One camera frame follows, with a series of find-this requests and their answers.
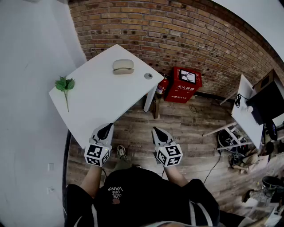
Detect green artificial leaf sprig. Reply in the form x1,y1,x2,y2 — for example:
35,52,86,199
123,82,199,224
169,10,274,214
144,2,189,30
54,75,76,113

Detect person's right forearm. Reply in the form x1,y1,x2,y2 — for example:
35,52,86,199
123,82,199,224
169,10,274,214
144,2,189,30
163,165,189,188

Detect person's left forearm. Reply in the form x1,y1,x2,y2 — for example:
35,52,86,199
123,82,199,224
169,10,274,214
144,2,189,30
79,164,105,199

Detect small white object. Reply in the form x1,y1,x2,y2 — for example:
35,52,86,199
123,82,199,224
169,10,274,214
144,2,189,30
241,106,254,116

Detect brown cardboard box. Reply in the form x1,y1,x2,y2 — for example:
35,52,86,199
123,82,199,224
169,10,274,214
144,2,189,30
252,70,276,90

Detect black monitor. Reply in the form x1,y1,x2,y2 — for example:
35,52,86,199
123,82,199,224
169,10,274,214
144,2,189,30
245,82,284,126

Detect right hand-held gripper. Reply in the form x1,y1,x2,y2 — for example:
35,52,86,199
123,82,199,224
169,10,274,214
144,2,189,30
151,126,183,167

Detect coiled black cable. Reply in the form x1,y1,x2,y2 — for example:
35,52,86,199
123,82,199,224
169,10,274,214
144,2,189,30
235,93,249,108

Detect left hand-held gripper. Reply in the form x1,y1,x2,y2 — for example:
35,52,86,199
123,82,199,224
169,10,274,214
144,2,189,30
84,123,115,167

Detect brown wooden plank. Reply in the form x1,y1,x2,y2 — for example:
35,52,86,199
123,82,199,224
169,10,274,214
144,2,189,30
153,95,161,120

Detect black round wheel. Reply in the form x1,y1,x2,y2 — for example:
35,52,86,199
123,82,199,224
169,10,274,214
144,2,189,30
217,129,247,153

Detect beige glasses case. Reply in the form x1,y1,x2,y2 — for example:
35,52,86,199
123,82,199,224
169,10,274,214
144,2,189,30
112,59,134,75

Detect red fire extinguisher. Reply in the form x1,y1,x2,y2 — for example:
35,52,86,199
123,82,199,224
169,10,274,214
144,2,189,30
155,74,170,96

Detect grey floor cable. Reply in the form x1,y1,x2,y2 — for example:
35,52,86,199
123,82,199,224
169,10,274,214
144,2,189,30
203,150,222,184

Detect small white side table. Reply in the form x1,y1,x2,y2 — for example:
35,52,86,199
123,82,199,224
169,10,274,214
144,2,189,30
230,74,264,149

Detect person's beige shoe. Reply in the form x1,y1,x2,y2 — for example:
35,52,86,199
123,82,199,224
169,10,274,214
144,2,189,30
116,145,127,159

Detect person's black t-shirt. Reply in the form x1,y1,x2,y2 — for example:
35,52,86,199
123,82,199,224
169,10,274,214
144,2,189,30
65,167,220,227

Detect white table leg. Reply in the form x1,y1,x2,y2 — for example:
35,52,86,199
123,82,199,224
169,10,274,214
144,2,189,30
143,85,158,113

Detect red fire equipment box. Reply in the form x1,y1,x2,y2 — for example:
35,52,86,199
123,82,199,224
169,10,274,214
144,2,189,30
164,66,203,104

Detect person's olive trouser leg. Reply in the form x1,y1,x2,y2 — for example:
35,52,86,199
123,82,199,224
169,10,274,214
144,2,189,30
110,155,133,172

